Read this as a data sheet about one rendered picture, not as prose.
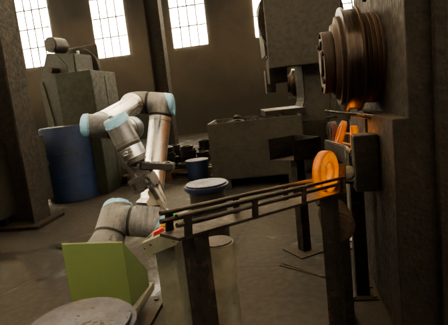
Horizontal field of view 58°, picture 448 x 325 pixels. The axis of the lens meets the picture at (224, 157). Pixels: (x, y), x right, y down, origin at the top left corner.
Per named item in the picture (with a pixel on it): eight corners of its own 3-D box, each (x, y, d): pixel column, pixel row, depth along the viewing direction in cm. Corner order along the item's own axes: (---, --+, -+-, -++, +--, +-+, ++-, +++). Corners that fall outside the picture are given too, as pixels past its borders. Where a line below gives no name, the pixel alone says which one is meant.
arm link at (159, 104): (135, 236, 207) (150, 96, 219) (169, 238, 206) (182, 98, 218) (127, 237, 192) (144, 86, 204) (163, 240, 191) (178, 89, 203)
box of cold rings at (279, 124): (300, 168, 517) (295, 107, 505) (308, 182, 435) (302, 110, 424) (221, 176, 527) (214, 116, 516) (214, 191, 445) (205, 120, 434)
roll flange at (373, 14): (370, 106, 209) (365, 12, 203) (393, 111, 164) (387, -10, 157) (350, 108, 211) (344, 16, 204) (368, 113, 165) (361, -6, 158)
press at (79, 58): (44, 163, 896) (22, 38, 856) (79, 154, 1004) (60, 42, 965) (96, 160, 850) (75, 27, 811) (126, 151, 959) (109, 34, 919)
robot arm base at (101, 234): (76, 244, 185) (83, 225, 191) (96, 262, 199) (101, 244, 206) (113, 242, 181) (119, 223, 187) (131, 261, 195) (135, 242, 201)
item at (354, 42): (350, 108, 211) (344, 16, 204) (368, 113, 165) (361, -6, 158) (337, 110, 212) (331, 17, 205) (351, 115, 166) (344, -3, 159)
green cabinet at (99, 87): (75, 196, 500) (54, 74, 478) (100, 183, 568) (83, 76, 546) (111, 194, 492) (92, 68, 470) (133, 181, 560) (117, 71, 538)
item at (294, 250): (303, 240, 273) (294, 134, 263) (329, 251, 250) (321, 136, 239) (278, 247, 265) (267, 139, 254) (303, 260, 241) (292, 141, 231)
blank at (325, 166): (334, 199, 148) (325, 198, 150) (342, 161, 153) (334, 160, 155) (316, 184, 137) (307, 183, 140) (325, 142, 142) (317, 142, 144)
